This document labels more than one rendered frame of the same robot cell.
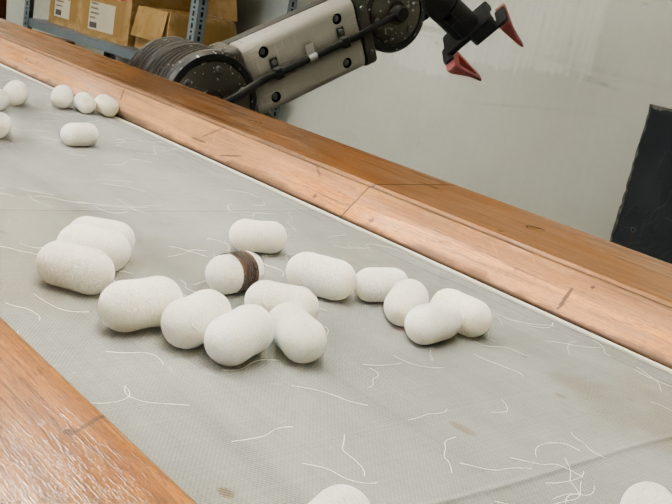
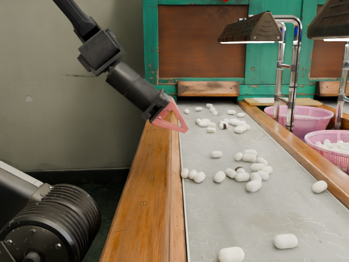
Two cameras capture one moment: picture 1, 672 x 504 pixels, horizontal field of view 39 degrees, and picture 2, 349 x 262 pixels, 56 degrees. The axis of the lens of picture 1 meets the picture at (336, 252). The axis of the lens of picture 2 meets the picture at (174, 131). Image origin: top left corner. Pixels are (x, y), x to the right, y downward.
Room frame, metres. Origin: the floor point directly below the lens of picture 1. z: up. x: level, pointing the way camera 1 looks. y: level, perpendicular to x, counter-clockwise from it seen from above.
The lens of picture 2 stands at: (1.40, 0.69, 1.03)
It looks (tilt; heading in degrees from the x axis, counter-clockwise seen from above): 15 degrees down; 223
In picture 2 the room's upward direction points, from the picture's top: straight up
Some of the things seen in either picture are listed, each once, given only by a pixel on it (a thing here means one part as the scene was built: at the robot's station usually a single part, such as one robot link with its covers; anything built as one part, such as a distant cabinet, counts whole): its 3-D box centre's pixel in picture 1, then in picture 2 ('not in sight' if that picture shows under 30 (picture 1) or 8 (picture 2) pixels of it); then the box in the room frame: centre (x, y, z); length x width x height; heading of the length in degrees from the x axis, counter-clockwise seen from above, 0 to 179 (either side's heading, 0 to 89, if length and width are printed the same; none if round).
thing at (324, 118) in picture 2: not in sight; (296, 122); (0.09, 0.17, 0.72); 0.27 x 0.27 x 0.10
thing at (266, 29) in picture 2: not in sight; (241, 30); (0.40, 0.08, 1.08); 0.62 x 0.08 x 0.07; 43
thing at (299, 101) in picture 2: not in sight; (280, 101); (-0.07, 0.02, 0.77); 0.33 x 0.15 x 0.01; 133
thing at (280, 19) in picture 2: not in sight; (262, 84); (0.35, 0.14, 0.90); 0.20 x 0.19 x 0.45; 43
